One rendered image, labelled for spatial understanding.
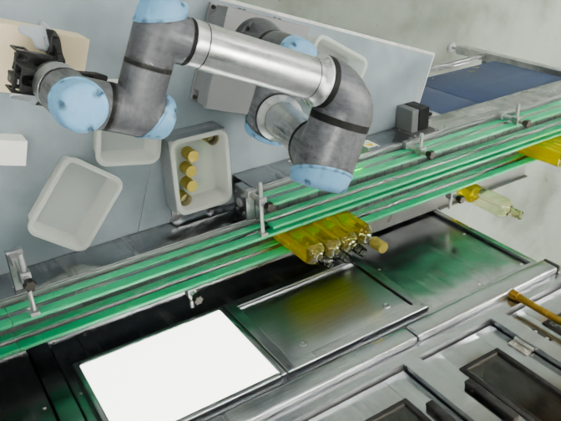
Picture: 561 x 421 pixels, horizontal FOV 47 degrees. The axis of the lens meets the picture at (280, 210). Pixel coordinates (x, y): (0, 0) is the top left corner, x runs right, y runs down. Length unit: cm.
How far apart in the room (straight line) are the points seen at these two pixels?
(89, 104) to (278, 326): 98
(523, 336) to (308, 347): 57
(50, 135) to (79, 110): 76
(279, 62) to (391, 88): 118
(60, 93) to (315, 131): 47
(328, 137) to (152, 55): 37
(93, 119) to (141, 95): 9
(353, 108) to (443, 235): 116
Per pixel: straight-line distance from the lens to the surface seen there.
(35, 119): 169
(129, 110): 100
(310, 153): 119
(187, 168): 180
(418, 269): 207
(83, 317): 174
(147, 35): 99
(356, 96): 117
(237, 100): 177
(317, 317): 178
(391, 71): 222
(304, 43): 157
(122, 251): 180
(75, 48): 128
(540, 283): 206
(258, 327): 174
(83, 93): 95
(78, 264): 178
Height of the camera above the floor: 234
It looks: 49 degrees down
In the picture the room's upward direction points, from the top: 125 degrees clockwise
